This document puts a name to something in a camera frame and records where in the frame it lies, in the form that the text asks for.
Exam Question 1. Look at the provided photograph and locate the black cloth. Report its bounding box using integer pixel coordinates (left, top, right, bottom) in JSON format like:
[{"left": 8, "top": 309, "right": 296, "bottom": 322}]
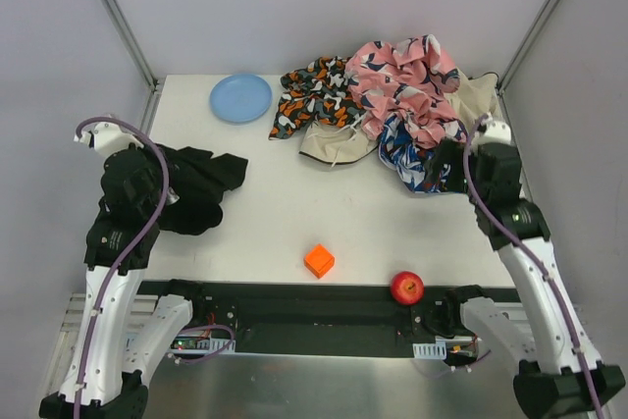
[{"left": 158, "top": 144, "right": 248, "bottom": 236}]

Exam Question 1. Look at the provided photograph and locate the pink shark print cloth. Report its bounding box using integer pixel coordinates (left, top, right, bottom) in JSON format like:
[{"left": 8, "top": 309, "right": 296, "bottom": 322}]
[{"left": 345, "top": 34, "right": 466, "bottom": 149}]

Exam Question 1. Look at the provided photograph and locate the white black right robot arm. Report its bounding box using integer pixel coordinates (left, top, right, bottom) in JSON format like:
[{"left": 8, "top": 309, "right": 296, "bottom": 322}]
[{"left": 422, "top": 139, "right": 626, "bottom": 418}]

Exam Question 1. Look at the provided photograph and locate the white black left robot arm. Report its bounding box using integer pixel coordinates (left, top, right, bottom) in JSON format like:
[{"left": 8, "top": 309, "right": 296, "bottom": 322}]
[{"left": 38, "top": 144, "right": 202, "bottom": 418}]

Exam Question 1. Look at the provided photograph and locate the blue white red cloth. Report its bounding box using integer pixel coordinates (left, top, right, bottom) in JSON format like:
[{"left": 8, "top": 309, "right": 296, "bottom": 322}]
[{"left": 378, "top": 115, "right": 467, "bottom": 193}]

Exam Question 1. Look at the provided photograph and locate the beige zippered cloth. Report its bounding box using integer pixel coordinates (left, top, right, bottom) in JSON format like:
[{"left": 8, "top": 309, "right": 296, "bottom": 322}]
[{"left": 299, "top": 72, "right": 501, "bottom": 167}]

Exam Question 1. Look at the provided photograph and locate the orange camouflage cloth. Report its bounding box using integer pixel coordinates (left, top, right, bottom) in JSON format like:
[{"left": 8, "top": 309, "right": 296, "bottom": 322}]
[{"left": 269, "top": 56, "right": 365, "bottom": 139}]

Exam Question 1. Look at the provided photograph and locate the blue plate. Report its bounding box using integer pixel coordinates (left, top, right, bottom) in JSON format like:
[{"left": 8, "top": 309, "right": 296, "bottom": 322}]
[{"left": 209, "top": 74, "right": 273, "bottom": 125}]

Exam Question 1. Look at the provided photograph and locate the red apple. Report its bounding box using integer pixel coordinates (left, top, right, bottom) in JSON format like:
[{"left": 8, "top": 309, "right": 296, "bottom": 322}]
[{"left": 390, "top": 271, "right": 425, "bottom": 306}]

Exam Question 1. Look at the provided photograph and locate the orange cube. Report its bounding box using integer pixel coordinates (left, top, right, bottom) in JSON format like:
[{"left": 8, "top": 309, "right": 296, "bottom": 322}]
[{"left": 303, "top": 244, "right": 336, "bottom": 279}]

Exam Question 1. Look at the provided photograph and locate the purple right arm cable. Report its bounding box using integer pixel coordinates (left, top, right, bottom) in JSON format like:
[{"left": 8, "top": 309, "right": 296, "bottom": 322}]
[{"left": 421, "top": 114, "right": 604, "bottom": 419}]

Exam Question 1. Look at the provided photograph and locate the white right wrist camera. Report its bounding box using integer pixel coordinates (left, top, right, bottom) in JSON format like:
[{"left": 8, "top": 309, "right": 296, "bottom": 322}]
[{"left": 472, "top": 115, "right": 513, "bottom": 147}]

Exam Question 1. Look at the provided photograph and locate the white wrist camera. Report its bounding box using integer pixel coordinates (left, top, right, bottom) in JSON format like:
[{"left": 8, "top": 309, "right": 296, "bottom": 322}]
[
  {"left": 74, "top": 122, "right": 143, "bottom": 158},
  {"left": 472, "top": 115, "right": 513, "bottom": 147}
]

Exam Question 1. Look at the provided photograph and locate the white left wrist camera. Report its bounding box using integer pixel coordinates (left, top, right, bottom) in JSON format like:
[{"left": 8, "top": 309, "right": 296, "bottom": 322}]
[{"left": 74, "top": 122, "right": 143, "bottom": 158}]

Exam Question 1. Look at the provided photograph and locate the right aluminium table rail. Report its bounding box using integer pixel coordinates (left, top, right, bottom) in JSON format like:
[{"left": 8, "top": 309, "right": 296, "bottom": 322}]
[{"left": 496, "top": 89, "right": 565, "bottom": 302}]

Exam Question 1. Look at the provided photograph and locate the left aluminium frame post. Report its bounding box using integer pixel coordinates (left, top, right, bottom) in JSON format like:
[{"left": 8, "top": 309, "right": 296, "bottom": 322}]
[{"left": 100, "top": 0, "right": 159, "bottom": 92}]

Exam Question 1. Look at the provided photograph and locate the aluminium frame post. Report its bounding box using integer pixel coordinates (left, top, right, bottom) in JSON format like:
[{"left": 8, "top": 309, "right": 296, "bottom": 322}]
[
  {"left": 100, "top": 0, "right": 159, "bottom": 92},
  {"left": 497, "top": 0, "right": 562, "bottom": 96}
]

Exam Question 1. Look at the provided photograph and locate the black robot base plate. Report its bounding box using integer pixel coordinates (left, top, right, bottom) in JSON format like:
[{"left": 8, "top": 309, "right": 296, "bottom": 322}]
[{"left": 194, "top": 283, "right": 453, "bottom": 358}]

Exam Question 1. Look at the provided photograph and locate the right aluminium frame post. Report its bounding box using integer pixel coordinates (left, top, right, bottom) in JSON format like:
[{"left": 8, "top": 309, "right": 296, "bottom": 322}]
[{"left": 497, "top": 0, "right": 562, "bottom": 96}]

